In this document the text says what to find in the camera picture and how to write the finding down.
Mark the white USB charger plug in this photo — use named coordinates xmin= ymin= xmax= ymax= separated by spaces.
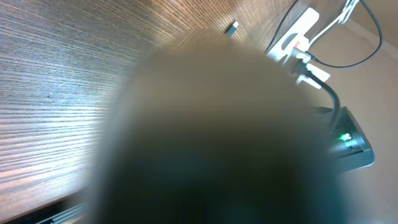
xmin=290 ymin=51 xmax=331 ymax=90

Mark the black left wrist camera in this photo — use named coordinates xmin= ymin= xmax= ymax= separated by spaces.
xmin=328 ymin=106 xmax=375 ymax=173

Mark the black USB-C charging cable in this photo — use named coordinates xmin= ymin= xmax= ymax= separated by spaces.
xmin=224 ymin=0 xmax=383 ymax=68

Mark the white power strip cord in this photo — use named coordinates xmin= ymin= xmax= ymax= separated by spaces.
xmin=307 ymin=0 xmax=361 ymax=47

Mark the white power strip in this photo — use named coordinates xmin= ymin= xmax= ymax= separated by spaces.
xmin=266 ymin=7 xmax=320 ymax=62

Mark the smartphone with teal screen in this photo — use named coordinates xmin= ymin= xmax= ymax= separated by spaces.
xmin=86 ymin=30 xmax=348 ymax=223

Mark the black left camera cable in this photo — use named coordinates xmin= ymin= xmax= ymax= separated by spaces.
xmin=294 ymin=60 xmax=341 ymax=131

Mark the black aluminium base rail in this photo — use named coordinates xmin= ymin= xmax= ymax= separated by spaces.
xmin=5 ymin=200 xmax=85 ymax=224

